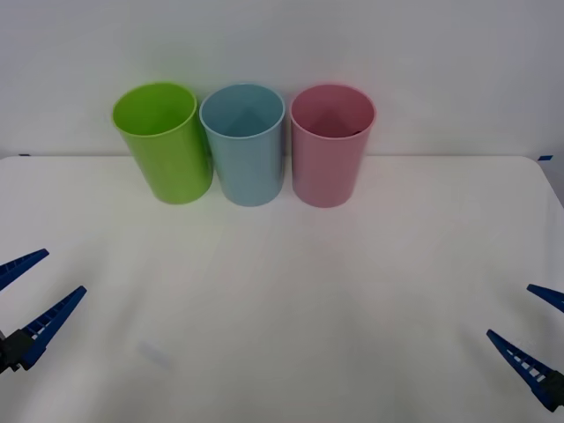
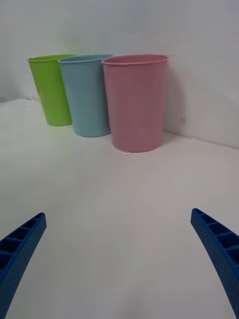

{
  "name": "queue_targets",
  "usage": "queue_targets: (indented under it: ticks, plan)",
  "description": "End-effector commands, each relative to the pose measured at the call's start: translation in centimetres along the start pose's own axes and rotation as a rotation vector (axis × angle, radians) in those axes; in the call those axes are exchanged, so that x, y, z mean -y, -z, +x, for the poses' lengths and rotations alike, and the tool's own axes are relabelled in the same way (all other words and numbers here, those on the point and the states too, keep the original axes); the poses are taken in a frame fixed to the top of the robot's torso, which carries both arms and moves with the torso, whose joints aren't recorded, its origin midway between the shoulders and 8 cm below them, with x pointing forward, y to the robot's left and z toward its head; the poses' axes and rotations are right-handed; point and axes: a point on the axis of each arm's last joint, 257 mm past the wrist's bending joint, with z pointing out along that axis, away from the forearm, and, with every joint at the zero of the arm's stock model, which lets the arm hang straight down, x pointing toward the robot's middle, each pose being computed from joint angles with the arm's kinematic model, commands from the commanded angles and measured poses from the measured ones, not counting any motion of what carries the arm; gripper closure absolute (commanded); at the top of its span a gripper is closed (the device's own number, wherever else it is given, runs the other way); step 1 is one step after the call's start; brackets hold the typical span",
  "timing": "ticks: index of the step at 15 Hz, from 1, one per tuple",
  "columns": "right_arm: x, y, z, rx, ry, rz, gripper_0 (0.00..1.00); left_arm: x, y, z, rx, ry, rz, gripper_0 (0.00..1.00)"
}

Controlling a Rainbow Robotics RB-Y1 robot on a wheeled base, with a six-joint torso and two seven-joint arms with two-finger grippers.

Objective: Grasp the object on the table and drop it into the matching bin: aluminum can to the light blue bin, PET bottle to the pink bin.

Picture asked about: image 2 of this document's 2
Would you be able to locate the pale blue plastic bin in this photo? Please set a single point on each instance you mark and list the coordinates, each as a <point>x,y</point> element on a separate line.
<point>85,99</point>

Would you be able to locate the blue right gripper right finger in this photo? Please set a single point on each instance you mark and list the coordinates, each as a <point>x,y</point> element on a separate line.
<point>221,254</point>

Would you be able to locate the green plastic bin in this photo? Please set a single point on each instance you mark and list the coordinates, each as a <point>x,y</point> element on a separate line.
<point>51,94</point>

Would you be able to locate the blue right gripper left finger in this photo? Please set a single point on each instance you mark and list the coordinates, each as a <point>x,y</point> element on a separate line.
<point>17,261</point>

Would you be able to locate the pink plastic bin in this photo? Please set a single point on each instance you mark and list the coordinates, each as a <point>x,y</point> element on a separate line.
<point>135,104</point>

